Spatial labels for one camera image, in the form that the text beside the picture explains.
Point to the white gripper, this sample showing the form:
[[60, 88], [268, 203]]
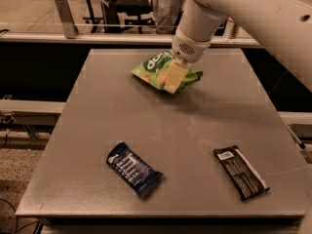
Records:
[[189, 49]]

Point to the green rice chip bag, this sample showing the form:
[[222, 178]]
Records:
[[154, 71]]

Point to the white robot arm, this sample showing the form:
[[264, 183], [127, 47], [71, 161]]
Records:
[[282, 27]]

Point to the black rxbar chocolate bar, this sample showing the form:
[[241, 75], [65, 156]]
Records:
[[244, 176]]

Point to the clear plastic water bottle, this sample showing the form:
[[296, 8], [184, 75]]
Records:
[[230, 29]]

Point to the person in light trousers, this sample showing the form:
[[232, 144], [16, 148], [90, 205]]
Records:
[[166, 13]]

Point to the blue snack bar wrapper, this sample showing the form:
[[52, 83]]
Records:
[[132, 169]]

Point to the black desk frame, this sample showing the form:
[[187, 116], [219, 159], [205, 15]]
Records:
[[120, 15]]

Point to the left metal bracket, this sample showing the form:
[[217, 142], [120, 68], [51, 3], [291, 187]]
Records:
[[69, 29]]

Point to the grey side rail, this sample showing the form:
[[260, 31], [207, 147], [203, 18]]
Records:
[[32, 112]]

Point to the metal guard rail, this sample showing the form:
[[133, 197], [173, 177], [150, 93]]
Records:
[[119, 39]]

